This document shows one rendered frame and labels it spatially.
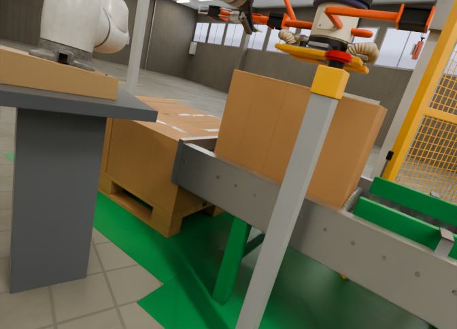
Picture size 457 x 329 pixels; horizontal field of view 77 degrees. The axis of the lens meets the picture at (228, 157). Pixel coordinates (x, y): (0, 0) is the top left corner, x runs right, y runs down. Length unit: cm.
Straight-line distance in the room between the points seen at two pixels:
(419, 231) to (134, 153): 139
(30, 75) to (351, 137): 103
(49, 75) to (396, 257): 113
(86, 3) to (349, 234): 109
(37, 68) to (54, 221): 53
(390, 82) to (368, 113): 868
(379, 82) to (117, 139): 882
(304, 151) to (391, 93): 894
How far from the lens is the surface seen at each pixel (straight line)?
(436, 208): 154
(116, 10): 127
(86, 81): 101
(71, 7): 109
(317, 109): 78
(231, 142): 129
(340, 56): 78
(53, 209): 119
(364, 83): 1012
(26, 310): 131
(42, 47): 111
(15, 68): 99
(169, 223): 162
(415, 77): 224
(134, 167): 175
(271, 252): 91
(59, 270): 135
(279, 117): 118
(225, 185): 114
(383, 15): 107
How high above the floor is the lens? 92
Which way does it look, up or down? 16 degrees down
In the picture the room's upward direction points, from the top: 15 degrees clockwise
